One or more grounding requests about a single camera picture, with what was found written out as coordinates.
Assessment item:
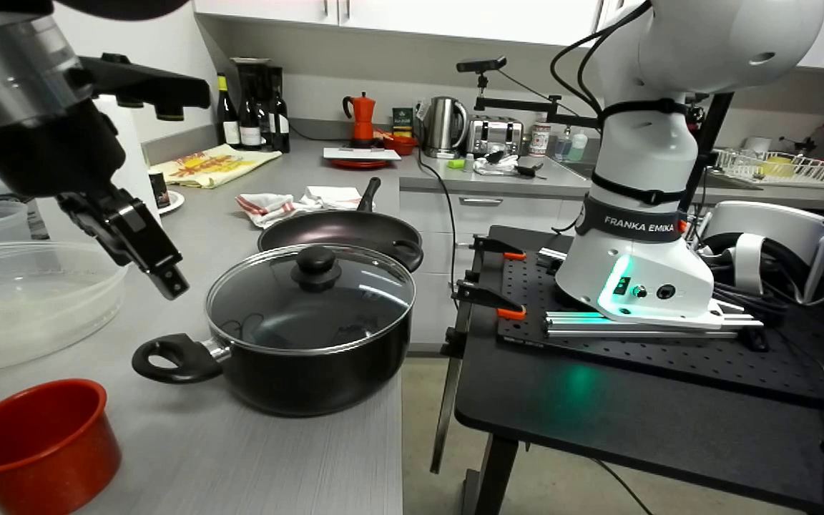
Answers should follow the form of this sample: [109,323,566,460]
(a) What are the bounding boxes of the small red cup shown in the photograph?
[386,128,420,159]

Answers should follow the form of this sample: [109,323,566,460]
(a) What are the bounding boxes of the red plate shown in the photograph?
[322,144,408,171]

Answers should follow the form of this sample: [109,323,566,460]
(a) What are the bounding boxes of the crumpled white cloth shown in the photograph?
[299,184,363,216]

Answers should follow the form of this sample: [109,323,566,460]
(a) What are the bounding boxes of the dark spice jar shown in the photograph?
[150,169,173,213]

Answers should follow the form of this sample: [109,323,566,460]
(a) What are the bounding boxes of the white VR headset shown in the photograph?
[699,199,824,307]

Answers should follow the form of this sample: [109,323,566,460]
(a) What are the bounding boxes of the silver mounting rail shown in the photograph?
[545,307,767,344]

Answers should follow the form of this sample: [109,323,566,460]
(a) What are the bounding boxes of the black frying pan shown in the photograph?
[256,176,428,274]

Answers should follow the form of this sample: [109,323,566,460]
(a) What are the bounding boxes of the dish rack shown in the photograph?
[717,138,824,189]

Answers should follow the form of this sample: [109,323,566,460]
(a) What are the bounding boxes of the black coffee machine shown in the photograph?
[230,56,287,108]

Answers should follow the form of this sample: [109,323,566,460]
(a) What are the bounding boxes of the camera on black stand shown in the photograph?
[456,56,616,128]

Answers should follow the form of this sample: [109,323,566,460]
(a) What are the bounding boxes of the steel toaster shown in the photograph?
[468,116,526,161]

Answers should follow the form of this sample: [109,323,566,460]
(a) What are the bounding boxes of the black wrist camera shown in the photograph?
[79,51,214,124]

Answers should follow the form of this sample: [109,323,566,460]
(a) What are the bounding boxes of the red moka pot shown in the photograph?
[342,91,380,150]

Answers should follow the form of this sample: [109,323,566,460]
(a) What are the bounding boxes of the black cooking pot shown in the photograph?
[129,283,418,420]

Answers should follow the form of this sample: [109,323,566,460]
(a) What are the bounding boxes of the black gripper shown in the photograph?
[0,98,193,303]

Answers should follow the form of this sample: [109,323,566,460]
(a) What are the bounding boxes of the steel electric kettle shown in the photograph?
[418,96,472,161]

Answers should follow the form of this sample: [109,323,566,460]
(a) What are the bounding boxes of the glass pot lid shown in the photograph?
[203,241,418,359]

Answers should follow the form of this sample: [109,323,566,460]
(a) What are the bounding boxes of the plastic bottle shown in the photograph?
[553,124,594,166]

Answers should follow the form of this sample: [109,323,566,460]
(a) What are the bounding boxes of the small white plate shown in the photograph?
[150,189,187,217]

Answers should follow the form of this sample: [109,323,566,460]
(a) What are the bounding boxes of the black breadboard table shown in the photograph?
[429,223,824,515]

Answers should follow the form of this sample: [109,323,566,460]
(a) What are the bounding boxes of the dark wine bottle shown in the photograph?
[266,90,293,156]
[214,76,244,150]
[239,90,269,153]

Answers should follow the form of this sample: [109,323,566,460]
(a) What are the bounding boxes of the black clamp with orange tip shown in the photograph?
[452,279,532,327]
[468,231,566,267]

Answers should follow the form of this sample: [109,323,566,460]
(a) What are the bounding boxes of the red mug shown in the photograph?
[0,375,123,515]

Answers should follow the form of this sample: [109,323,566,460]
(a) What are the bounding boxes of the white upper cabinets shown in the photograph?
[193,0,824,76]

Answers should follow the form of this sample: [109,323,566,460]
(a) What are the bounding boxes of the white towel with red stripes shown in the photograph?
[234,189,305,231]

